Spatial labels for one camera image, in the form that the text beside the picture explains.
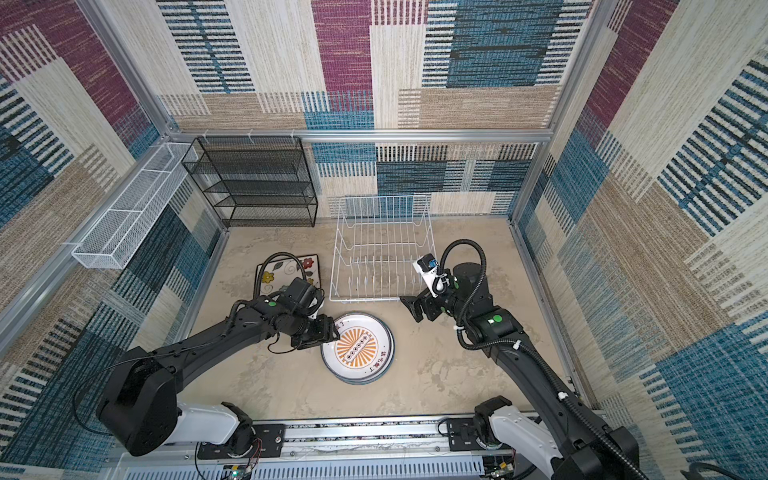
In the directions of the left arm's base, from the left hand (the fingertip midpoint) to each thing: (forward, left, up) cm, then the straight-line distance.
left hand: (334, 335), depth 83 cm
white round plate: (-3, -8, -5) cm, 10 cm away
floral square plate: (+21, +20, -1) cm, 30 cm away
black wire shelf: (+55, +32, +9) cm, 65 cm away
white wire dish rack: (+39, -11, -5) cm, 41 cm away
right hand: (+6, -22, +13) cm, 26 cm away
